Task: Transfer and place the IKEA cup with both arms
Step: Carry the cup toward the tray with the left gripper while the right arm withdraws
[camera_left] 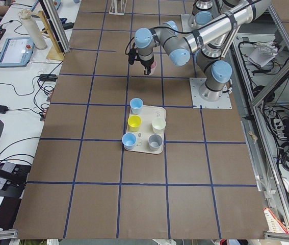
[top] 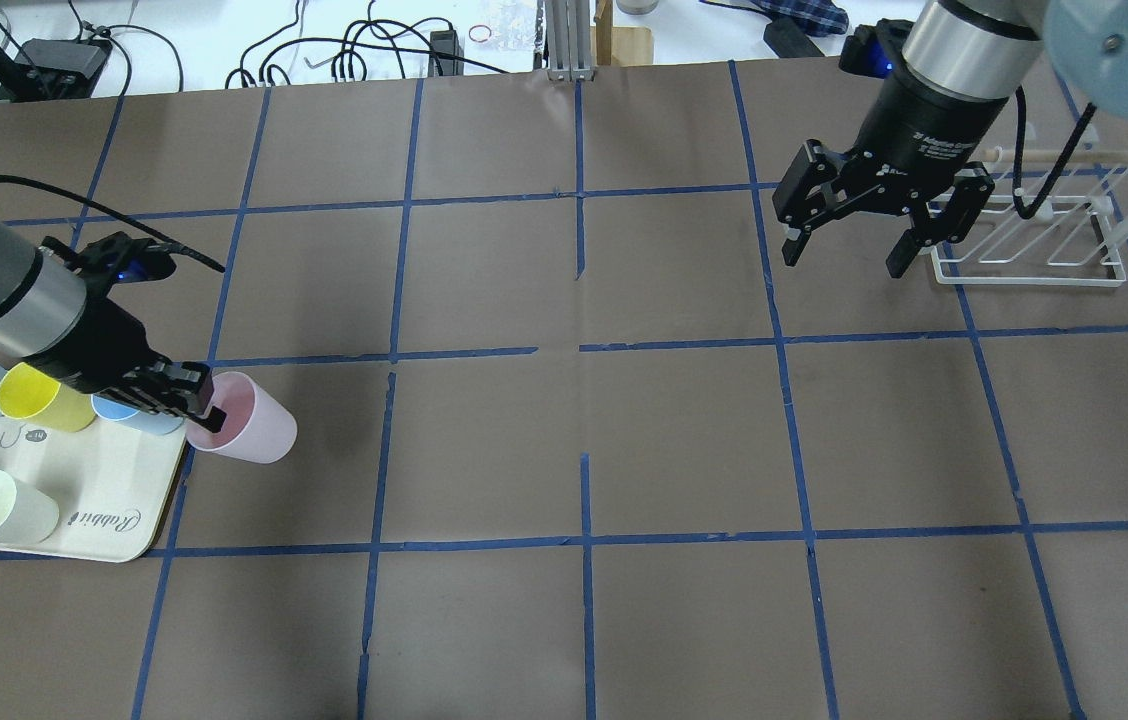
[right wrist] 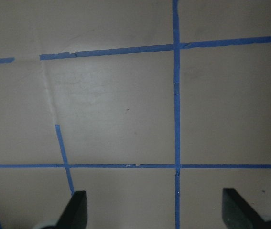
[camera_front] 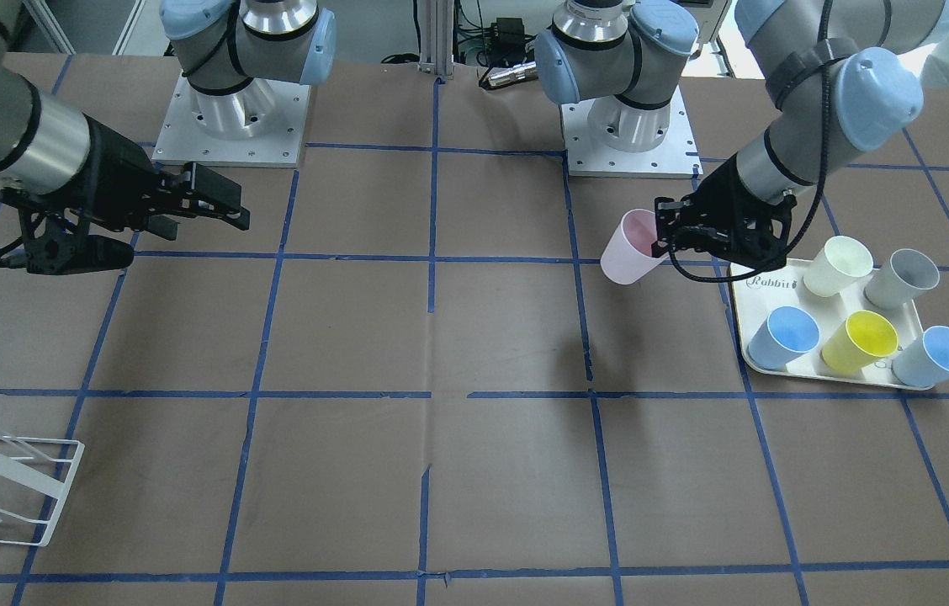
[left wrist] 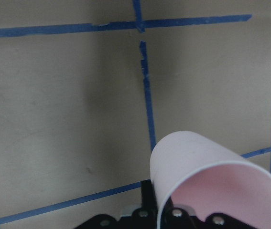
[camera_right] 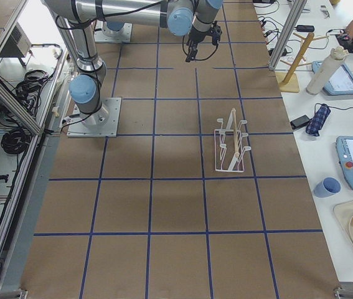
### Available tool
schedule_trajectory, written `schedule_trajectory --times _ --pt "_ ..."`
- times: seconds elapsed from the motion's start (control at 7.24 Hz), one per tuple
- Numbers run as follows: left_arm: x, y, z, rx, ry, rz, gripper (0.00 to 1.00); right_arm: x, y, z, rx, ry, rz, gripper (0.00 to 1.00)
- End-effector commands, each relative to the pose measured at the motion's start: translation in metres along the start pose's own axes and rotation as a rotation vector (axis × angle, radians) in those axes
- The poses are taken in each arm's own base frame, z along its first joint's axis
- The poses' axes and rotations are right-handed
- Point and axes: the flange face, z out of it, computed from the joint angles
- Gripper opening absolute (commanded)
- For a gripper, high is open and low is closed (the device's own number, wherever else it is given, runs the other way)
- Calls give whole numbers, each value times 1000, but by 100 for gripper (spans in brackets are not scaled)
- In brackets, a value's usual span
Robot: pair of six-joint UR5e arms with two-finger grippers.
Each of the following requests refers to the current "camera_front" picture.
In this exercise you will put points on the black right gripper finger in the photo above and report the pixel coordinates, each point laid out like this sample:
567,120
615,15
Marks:
199,191
159,225

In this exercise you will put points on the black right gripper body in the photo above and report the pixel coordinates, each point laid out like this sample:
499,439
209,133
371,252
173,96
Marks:
116,172

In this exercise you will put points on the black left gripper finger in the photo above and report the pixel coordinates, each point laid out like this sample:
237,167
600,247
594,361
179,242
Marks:
667,225

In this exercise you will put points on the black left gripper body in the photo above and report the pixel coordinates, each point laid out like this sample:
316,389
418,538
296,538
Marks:
724,195

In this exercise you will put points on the pink plastic cup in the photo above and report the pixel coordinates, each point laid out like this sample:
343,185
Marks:
634,249

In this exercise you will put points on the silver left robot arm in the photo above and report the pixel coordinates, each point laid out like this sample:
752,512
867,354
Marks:
833,72

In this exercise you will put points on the cream white plastic cup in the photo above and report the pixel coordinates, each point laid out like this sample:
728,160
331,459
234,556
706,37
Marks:
840,263

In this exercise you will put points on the light blue cup near rabbit logo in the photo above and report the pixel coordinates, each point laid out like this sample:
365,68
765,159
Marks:
786,334

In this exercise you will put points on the yellow plastic cup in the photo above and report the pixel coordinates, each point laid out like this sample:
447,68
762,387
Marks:
865,337

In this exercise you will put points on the grey plastic cup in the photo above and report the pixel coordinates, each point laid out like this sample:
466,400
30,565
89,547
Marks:
906,275

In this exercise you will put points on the light blue cup tray corner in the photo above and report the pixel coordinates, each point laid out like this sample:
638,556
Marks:
925,362

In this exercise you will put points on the cream plastic tray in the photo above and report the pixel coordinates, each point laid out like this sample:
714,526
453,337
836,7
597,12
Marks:
754,299

